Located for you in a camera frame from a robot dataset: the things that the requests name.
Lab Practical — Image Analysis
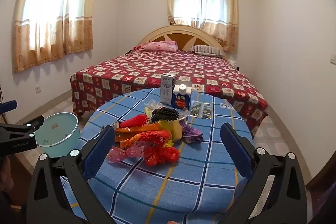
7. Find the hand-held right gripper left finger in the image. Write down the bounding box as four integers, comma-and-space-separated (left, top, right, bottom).
26, 124, 116, 224

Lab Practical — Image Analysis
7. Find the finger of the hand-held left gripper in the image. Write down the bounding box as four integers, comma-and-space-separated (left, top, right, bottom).
0, 116, 45, 138
0, 100, 18, 115

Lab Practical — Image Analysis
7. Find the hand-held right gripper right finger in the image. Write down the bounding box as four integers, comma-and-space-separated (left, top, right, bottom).
220, 122, 307, 224

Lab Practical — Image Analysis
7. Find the pink plastic wrapper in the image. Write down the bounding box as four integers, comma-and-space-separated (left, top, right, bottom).
110, 141, 147, 165

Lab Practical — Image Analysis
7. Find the light blue enamel basin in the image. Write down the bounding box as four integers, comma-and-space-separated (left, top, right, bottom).
34, 112, 80, 159

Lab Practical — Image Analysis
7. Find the orange foil wrapper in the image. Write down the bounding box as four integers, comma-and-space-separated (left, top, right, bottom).
114, 122, 163, 140

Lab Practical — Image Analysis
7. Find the red knitted strip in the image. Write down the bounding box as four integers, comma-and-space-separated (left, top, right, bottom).
119, 114, 148, 128

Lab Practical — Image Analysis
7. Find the purple wrapper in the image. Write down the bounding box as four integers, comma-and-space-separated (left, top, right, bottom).
181, 122, 204, 144

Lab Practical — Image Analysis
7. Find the dark grey rope bundle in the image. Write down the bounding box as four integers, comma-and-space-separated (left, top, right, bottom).
151, 106, 180, 122

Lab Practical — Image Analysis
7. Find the clear foil packet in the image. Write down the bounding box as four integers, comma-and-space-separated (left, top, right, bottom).
188, 100, 213, 118

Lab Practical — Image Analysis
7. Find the blue plaid tablecloth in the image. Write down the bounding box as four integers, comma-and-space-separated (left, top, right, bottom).
60, 86, 255, 224

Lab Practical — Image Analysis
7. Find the blue carton with white cap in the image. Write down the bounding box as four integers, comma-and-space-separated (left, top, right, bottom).
172, 81, 193, 110

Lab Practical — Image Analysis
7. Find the white milk carton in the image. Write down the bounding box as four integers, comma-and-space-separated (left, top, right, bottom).
161, 73, 175, 106

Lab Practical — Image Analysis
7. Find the wide beige curtain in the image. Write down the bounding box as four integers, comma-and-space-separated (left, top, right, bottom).
13, 0, 100, 73

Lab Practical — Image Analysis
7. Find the red checked bedspread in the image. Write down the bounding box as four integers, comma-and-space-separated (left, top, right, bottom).
70, 49, 269, 132

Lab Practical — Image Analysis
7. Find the striped pillow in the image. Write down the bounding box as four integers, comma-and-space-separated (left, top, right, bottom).
189, 45, 226, 57

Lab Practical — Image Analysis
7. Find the pink floral pillow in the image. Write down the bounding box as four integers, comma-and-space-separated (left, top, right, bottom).
133, 41, 178, 52

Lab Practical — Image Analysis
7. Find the cream wooden headboard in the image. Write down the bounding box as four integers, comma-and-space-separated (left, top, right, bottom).
138, 25, 228, 59

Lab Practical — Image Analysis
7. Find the window frame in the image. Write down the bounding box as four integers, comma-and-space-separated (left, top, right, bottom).
202, 0, 208, 28

